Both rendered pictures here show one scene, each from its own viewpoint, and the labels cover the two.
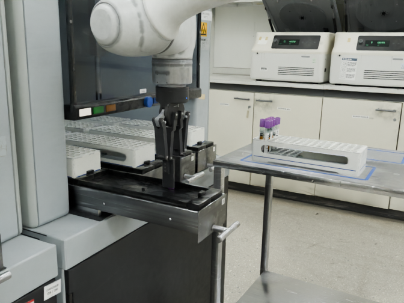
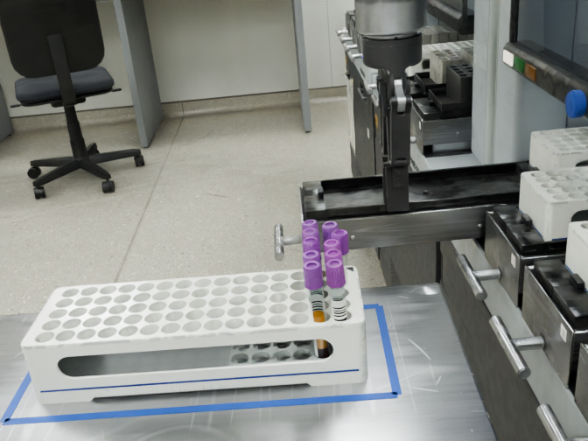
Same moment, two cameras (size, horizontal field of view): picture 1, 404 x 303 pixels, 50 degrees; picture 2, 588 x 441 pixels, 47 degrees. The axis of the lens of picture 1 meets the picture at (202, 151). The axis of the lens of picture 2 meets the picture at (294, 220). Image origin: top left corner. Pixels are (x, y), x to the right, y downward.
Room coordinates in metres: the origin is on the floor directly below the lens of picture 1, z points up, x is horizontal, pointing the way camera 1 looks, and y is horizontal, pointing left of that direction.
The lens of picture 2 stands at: (1.68, -0.45, 1.20)
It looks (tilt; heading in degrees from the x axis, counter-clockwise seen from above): 25 degrees down; 153
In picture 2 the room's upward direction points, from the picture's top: 6 degrees counter-clockwise
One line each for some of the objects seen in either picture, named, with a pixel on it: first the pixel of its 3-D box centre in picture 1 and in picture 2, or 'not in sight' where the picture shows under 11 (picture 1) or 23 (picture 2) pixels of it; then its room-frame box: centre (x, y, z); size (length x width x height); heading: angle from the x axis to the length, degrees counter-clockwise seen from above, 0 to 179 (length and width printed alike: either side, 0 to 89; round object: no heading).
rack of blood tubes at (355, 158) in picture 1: (307, 153); (202, 332); (1.16, -0.29, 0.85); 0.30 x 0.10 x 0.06; 60
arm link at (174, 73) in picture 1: (172, 73); (390, 10); (0.97, 0.07, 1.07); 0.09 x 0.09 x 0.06
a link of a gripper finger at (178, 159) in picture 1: (175, 169); (397, 186); (0.99, 0.06, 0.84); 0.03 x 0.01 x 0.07; 63
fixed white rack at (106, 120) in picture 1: (92, 124); not in sight; (1.62, 0.42, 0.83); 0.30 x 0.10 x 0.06; 63
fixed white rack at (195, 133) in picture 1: (160, 133); not in sight; (1.48, 0.14, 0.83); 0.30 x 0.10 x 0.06; 63
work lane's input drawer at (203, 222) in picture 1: (98, 189); (516, 199); (1.02, 0.26, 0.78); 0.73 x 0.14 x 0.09; 63
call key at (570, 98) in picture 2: (148, 101); (576, 103); (1.19, 0.15, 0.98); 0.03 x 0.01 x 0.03; 153
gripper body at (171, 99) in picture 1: (172, 105); (392, 69); (0.97, 0.07, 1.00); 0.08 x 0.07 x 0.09; 153
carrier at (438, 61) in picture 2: not in sight; (440, 69); (0.54, 0.52, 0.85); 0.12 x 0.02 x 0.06; 153
